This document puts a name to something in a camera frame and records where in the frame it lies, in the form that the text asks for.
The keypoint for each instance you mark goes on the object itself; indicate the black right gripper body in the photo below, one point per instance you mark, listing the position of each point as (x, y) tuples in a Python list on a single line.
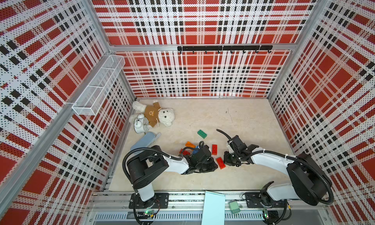
[(232, 159)]

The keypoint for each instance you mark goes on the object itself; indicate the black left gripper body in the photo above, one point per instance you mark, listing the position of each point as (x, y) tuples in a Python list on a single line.
[(207, 166)]

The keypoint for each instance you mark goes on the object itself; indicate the red lego brick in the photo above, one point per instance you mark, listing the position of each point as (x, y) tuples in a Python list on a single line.
[(214, 150), (184, 152), (220, 163)]

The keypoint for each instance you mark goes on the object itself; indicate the green lego brick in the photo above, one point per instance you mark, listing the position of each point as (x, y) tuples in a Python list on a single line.
[(202, 134)]

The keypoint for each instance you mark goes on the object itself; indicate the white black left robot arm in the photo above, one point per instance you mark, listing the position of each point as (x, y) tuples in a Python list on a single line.
[(143, 165)]

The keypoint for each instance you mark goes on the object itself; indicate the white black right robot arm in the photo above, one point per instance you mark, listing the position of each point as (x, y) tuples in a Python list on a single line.
[(307, 181)]

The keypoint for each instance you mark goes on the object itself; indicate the orange lego brick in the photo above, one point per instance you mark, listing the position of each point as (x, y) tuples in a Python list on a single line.
[(189, 144)]

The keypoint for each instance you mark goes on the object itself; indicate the light blue paper sheet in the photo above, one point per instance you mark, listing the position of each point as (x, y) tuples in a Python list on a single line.
[(214, 209)]

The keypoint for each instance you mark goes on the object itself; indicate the small green box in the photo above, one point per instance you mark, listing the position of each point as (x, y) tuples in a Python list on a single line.
[(234, 207)]

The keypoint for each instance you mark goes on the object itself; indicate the white teddy bear brown shirt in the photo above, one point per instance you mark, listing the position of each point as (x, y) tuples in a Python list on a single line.
[(155, 114)]

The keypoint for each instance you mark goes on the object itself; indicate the white alarm clock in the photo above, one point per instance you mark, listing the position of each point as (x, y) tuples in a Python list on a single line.
[(140, 123)]

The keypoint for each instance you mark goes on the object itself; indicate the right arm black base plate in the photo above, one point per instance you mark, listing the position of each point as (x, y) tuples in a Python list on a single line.
[(261, 200)]

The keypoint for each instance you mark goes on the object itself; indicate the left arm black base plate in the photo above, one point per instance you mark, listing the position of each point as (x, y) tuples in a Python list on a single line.
[(159, 200)]

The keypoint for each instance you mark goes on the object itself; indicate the black wall hook rail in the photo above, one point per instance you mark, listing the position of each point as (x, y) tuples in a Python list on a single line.
[(255, 48)]

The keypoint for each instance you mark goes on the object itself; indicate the white wire wall basket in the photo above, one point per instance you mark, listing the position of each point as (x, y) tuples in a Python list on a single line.
[(99, 85)]

